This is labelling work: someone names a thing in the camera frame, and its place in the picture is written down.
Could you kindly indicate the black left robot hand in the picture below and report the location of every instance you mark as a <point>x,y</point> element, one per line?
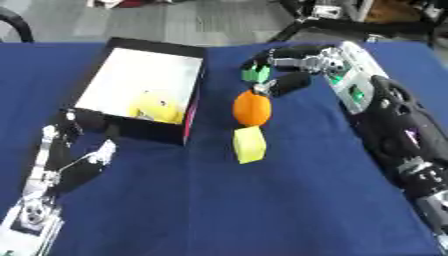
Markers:
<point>81,170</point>

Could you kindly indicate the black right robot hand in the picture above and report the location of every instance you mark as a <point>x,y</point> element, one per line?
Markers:
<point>294,52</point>

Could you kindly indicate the green block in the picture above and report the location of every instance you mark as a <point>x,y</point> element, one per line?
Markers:
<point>255,73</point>

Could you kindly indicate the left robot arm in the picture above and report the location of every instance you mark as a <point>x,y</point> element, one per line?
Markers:
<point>26,226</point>

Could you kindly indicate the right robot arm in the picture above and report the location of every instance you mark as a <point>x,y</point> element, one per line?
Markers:
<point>396,126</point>

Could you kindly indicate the black box with white inside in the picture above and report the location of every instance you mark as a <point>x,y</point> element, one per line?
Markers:
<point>140,71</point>

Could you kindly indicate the orange toy fruit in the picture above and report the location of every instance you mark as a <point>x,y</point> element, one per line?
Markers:
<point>252,108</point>

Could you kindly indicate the yellow block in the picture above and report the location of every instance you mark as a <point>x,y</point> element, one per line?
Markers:
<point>249,145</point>

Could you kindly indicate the black curved chair part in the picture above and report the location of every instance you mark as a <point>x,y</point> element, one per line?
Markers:
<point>18,24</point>

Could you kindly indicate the red and white object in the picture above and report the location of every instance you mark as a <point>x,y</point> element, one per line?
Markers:
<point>125,2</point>

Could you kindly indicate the black tripod frame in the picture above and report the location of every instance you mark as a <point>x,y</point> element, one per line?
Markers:
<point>350,16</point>

